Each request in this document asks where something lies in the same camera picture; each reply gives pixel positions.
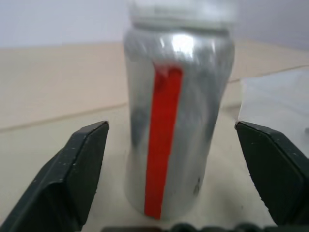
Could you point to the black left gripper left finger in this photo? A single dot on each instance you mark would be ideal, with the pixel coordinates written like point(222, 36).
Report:
point(55, 183)

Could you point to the silver can with red stripe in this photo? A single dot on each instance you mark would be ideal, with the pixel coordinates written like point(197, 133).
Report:
point(193, 120)

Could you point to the clear plastic container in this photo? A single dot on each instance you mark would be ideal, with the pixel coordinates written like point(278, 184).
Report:
point(272, 101)

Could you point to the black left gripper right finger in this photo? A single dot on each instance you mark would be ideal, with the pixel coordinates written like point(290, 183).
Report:
point(280, 178)

